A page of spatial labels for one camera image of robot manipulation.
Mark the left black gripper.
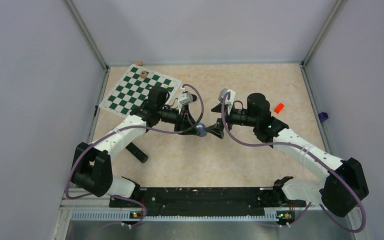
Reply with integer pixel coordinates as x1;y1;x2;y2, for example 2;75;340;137
157;103;200;136

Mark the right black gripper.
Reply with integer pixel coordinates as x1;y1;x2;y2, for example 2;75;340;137
204;101;258;139

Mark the grey purple charging case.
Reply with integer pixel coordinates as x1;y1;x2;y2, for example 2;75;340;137
196;122;208;138

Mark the black earbud charging case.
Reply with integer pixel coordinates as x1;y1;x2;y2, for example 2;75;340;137
191;94;198;102

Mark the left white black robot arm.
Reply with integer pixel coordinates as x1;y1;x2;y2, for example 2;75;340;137
65;83;202;207

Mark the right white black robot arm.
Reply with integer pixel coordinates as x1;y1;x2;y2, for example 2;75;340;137
206;88;369;217

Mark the black cuboid bar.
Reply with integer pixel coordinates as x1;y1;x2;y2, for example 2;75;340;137
125;142;149;163

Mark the red block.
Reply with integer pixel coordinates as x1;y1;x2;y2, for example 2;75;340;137
274;103;285;114

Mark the green white chessboard mat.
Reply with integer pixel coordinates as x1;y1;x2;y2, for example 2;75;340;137
98;64;182;117

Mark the wooden chess piece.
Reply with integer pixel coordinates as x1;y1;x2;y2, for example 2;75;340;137
139;71;148;79

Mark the purple object at edge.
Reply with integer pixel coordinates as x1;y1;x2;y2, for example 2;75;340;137
318;112;329;123

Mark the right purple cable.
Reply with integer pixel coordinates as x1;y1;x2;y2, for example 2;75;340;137
221;92;368;234

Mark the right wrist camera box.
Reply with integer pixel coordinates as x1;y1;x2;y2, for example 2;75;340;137
218;88;236;115

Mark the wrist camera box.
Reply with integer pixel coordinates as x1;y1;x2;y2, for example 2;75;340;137
218;88;236;115
177;91;193;108

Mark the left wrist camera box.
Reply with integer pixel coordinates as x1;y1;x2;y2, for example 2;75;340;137
177;91;193;108

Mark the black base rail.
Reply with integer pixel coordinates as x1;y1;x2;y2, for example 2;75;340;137
109;187;307;217

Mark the white perforated cable duct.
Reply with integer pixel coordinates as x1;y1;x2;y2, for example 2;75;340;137
70;210;279;222

